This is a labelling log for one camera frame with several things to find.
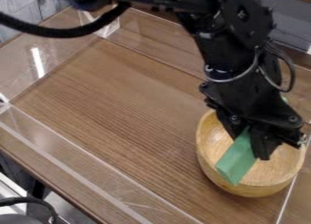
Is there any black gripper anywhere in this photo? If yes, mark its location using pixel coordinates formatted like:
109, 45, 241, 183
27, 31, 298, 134
201, 60, 305, 160

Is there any green rectangular block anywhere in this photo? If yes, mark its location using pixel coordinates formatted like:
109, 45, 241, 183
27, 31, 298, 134
217, 124, 261, 186

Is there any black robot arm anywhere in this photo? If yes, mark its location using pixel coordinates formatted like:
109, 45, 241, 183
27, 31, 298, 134
66, 0, 304, 160

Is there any light brown wooden bowl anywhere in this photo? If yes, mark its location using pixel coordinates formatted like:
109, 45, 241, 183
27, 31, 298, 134
197, 111, 308, 198

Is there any black metal base with bolt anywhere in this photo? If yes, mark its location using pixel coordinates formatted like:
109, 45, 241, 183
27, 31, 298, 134
0, 203, 73, 224

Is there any clear acrylic tray wall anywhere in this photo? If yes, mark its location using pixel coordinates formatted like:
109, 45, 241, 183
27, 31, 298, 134
0, 9, 311, 224

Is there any clear acrylic corner bracket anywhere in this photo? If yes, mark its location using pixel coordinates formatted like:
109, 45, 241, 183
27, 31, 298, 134
78, 10, 121, 38

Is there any thick black cable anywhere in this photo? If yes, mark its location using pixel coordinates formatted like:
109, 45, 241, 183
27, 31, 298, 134
0, 1, 131, 39

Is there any black cable at corner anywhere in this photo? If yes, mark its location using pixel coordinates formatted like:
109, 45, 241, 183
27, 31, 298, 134
0, 196, 61, 224

